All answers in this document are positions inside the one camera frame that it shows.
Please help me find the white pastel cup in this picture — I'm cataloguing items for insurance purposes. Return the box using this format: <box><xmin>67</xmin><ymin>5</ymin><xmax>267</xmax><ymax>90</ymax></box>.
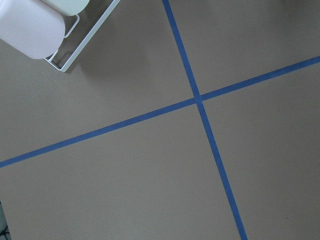
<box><xmin>43</xmin><ymin>0</ymin><xmax>90</xmax><ymax>16</ymax></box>

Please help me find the pink pastel cup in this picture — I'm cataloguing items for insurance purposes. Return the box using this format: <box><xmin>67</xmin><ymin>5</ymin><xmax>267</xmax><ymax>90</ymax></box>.
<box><xmin>0</xmin><ymin>0</ymin><xmax>66</xmax><ymax>60</ymax></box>

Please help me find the white wire cup rack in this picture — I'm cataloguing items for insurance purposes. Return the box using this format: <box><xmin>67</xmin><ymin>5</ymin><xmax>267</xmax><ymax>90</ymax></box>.
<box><xmin>45</xmin><ymin>0</ymin><xmax>120</xmax><ymax>73</ymax></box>

